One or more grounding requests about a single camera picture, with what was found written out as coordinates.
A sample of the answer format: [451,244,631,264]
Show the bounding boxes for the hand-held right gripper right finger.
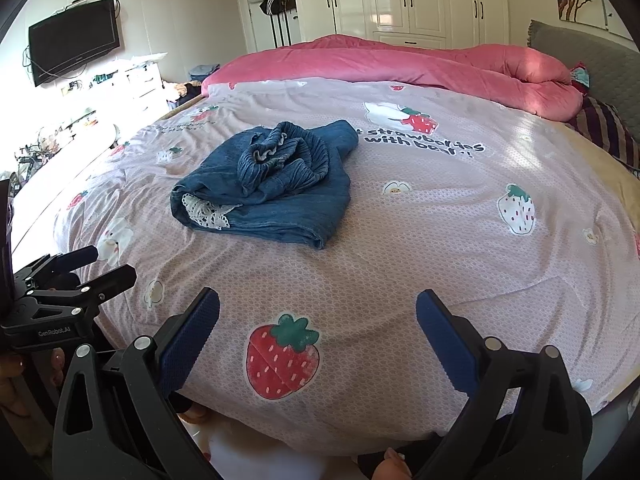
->
[415,289,593,480]

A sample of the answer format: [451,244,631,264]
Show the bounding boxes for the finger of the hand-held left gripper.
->
[16,245,100,287]
[26,262,138,306]

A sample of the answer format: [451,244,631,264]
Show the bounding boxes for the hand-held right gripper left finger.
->
[52,287,221,480]

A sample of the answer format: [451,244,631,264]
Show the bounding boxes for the blue denim pants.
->
[171,120,360,251]

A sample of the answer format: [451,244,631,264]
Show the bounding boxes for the person's left hand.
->
[0,347,67,418]

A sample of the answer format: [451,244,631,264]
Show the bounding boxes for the strawberry printed pink bed sheet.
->
[52,77,640,458]

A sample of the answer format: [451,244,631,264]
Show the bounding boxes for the person's foot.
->
[357,447,417,480]

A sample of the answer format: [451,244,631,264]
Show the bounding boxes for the white drawer cabinet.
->
[90,52,164,107]

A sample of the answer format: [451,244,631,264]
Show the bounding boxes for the pile of plush toys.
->
[164,80,202,102]

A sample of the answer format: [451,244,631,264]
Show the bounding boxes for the beige bed sheet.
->
[547,120,640,207]

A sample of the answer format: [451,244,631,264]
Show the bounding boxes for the striped pillow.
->
[567,95,640,171]

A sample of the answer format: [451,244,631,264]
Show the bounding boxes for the teal patterned cloth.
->
[571,62,592,97]

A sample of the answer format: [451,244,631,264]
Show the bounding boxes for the pink quilt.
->
[200,34,586,123]

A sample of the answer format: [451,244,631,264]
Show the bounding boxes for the white door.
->
[242,0,304,54]

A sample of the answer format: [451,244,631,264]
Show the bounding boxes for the grey padded headboard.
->
[525,19,640,161]

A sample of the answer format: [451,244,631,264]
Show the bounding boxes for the white wardrobe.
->
[325,0,511,51]

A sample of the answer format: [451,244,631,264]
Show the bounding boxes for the black wall television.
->
[27,0,122,88]

